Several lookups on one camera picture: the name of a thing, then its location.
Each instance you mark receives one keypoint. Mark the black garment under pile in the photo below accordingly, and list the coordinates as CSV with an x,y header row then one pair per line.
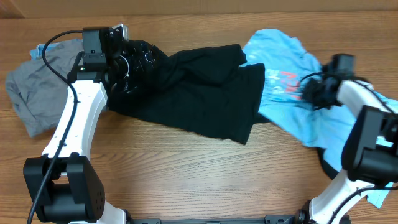
x,y
330,161

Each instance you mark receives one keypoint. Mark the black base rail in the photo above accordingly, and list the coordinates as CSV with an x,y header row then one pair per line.
x,y
268,219

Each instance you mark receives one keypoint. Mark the black shorts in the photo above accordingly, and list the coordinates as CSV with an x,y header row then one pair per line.
x,y
211,91

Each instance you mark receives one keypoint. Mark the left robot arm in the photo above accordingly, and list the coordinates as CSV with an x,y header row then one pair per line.
x,y
63,185

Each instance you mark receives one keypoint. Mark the light blue t-shirt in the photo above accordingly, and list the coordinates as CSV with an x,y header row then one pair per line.
x,y
286,63

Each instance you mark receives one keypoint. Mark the grey folded shorts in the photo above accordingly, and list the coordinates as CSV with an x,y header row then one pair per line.
x,y
38,96

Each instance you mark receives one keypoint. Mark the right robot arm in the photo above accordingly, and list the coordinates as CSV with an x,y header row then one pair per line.
x,y
369,157

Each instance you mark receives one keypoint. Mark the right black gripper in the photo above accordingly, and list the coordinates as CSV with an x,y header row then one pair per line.
x,y
314,94

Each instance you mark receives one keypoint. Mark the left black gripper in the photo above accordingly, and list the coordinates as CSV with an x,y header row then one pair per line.
x,y
138,66

